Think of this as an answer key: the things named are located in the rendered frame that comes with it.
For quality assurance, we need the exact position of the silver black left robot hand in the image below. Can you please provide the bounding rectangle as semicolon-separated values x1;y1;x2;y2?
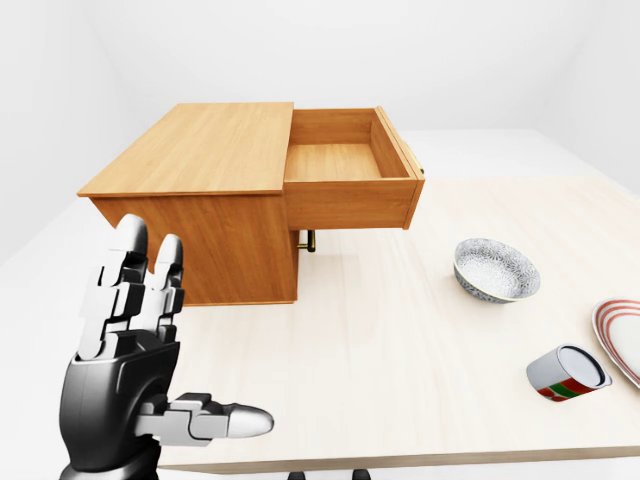
58;213;276;474

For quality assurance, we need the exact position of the wooden cabinet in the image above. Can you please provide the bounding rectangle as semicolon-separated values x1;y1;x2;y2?
76;102;300;307

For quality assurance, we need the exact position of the open wooden drawer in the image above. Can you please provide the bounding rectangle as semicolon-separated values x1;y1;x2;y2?
283;105;426;231

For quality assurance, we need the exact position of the patterned grey white bowl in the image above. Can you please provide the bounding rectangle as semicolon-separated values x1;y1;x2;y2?
453;237;542;305

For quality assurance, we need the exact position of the silver tin with red label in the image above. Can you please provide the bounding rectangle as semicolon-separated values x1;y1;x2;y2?
525;343;613;403

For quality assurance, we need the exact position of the white plate with red rings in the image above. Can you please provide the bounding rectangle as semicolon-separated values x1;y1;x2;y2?
591;298;640;390

